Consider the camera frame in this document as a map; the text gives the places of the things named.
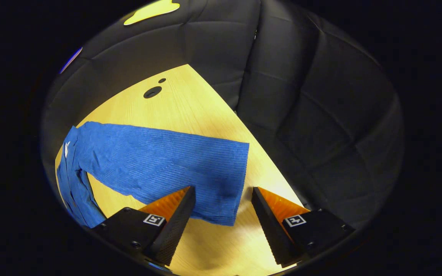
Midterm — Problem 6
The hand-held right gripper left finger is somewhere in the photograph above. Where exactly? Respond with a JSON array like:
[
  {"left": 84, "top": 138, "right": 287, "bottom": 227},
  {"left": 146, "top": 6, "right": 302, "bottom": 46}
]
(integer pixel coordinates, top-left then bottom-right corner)
[{"left": 91, "top": 186, "right": 196, "bottom": 267}]

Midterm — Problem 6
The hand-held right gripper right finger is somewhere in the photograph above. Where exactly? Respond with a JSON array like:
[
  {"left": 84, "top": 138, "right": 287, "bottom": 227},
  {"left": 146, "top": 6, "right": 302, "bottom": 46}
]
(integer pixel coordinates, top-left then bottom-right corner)
[{"left": 252, "top": 187, "right": 356, "bottom": 268}]

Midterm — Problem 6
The blue button shirt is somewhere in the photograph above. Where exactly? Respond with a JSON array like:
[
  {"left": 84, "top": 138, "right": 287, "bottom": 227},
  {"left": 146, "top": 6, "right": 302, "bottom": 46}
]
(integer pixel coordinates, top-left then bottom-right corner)
[{"left": 55, "top": 122, "right": 250, "bottom": 229}]

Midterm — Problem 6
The black backdrop cloth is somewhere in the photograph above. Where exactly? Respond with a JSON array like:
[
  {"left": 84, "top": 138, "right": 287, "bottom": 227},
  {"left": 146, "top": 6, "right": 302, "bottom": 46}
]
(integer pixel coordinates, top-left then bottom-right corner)
[{"left": 41, "top": 0, "right": 404, "bottom": 230}]

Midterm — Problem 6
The large black table grommet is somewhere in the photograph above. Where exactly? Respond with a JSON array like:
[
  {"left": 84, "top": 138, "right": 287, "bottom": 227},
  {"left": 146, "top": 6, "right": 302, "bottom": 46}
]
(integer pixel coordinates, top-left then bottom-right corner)
[{"left": 143, "top": 86, "right": 163, "bottom": 99}]

